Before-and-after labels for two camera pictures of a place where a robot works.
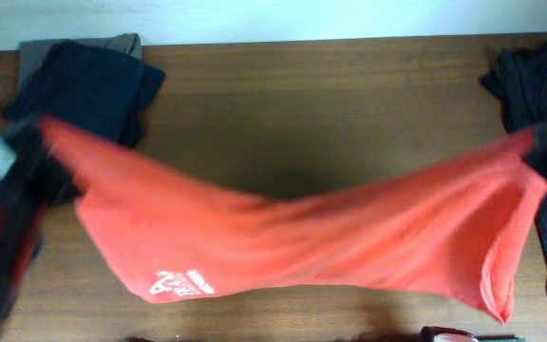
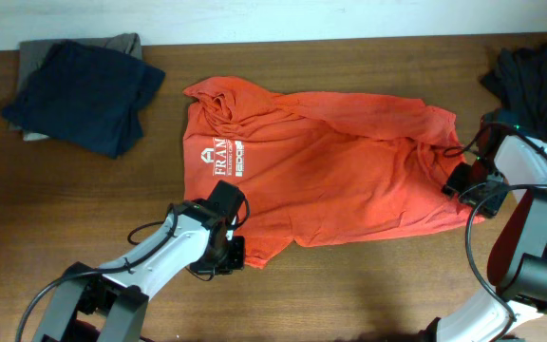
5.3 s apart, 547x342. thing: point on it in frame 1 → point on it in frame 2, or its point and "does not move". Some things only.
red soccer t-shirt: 443,225 → 313,167
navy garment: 91,85 does not move
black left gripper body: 47,177 → 225,259
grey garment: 31,52 does not move
